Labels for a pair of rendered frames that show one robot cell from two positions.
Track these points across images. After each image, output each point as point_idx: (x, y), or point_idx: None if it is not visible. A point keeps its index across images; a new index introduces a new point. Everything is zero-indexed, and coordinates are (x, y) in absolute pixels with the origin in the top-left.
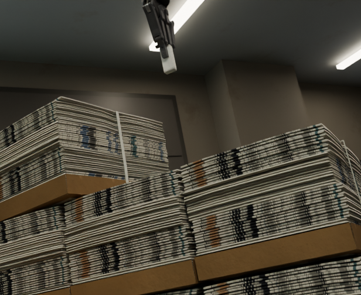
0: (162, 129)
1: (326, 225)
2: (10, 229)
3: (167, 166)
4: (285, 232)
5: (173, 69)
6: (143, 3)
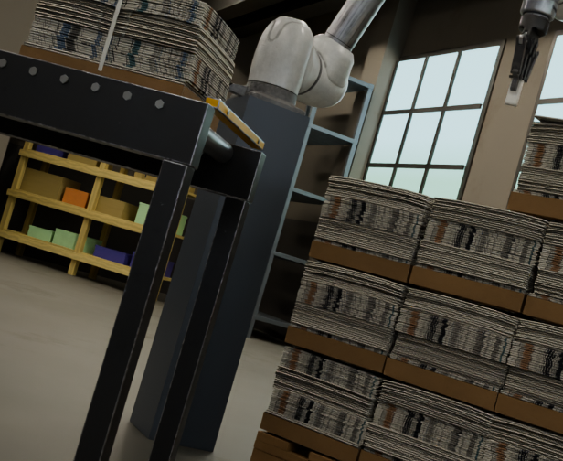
0: (532, 126)
1: None
2: None
3: (521, 170)
4: None
5: (506, 104)
6: (543, 36)
